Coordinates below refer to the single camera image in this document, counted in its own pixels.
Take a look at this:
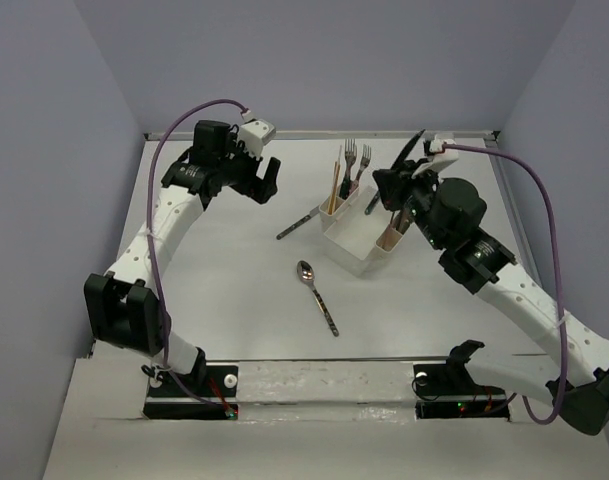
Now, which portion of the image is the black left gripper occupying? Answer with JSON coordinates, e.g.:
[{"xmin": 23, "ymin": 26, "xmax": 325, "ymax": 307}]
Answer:
[{"xmin": 216, "ymin": 133, "xmax": 280, "ymax": 205}]

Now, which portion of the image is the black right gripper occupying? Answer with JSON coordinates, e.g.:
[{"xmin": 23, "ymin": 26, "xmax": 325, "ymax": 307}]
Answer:
[{"xmin": 373, "ymin": 156, "xmax": 447, "ymax": 249}]

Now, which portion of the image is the teal-handled knife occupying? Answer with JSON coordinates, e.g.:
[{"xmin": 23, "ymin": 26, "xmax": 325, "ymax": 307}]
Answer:
[{"xmin": 364, "ymin": 129, "xmax": 425, "ymax": 215}]

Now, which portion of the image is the teal-handled fork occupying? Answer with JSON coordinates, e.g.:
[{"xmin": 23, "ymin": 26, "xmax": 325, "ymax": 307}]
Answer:
[{"xmin": 350, "ymin": 144, "xmax": 372, "ymax": 193}]

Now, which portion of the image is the black-handled fork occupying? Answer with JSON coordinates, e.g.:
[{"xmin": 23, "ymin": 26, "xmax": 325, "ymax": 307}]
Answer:
[{"xmin": 339, "ymin": 179, "xmax": 351, "ymax": 200}]

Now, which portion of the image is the black-handled knife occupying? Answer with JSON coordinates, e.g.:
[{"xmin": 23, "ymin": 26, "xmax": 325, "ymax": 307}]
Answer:
[{"xmin": 276, "ymin": 208, "xmax": 319, "ymax": 240}]

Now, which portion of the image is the pink-handled fork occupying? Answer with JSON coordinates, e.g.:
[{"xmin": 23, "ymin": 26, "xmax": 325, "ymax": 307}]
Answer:
[{"xmin": 343, "ymin": 138, "xmax": 357, "ymax": 183}]

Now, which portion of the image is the orange chopstick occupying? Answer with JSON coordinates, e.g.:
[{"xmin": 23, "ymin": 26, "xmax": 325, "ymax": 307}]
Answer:
[
  {"xmin": 327, "ymin": 162, "xmax": 341, "ymax": 216},
  {"xmin": 326, "ymin": 167, "xmax": 339, "ymax": 216}
]

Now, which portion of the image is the white chopstick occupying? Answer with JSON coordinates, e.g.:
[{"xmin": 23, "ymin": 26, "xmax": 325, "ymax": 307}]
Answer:
[{"xmin": 327, "ymin": 146, "xmax": 343, "ymax": 215}]

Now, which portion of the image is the black-handled spoon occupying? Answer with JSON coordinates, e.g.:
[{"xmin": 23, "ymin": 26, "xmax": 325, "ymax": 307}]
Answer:
[{"xmin": 296, "ymin": 260, "xmax": 340, "ymax": 337}]

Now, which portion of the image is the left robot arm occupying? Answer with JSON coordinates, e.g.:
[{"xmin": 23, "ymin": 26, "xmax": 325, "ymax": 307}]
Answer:
[{"xmin": 84, "ymin": 118, "xmax": 281, "ymax": 395}]

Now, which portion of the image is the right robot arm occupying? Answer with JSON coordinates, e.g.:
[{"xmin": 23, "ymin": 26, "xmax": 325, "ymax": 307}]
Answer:
[{"xmin": 373, "ymin": 160, "xmax": 609, "ymax": 436}]

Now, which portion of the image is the white utensil caddy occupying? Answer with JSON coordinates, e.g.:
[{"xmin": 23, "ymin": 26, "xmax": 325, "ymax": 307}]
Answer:
[{"xmin": 319, "ymin": 185, "xmax": 404, "ymax": 277}]

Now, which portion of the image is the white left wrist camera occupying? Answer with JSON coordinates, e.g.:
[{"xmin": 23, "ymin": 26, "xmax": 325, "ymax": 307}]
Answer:
[{"xmin": 238, "ymin": 119, "xmax": 276, "ymax": 158}]

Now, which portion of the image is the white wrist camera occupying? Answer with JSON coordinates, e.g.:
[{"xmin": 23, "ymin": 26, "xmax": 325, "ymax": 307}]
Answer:
[
  {"xmin": 238, "ymin": 119, "xmax": 276, "ymax": 158},
  {"xmin": 412, "ymin": 133, "xmax": 459, "ymax": 179}
]

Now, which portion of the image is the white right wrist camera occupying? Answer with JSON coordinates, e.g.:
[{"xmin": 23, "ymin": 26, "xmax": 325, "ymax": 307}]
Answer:
[{"xmin": 412, "ymin": 133, "xmax": 459, "ymax": 179}]

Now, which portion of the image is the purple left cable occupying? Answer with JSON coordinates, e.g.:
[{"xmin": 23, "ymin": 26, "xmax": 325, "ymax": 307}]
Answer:
[{"xmin": 146, "ymin": 98, "xmax": 248, "ymax": 416}]

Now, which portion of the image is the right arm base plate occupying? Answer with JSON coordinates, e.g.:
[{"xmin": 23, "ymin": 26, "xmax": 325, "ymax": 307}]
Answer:
[{"xmin": 411, "ymin": 363, "xmax": 510, "ymax": 420}]

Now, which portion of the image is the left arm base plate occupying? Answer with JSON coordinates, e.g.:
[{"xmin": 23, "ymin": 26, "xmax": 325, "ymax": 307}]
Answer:
[{"xmin": 140, "ymin": 362, "xmax": 239, "ymax": 421}]

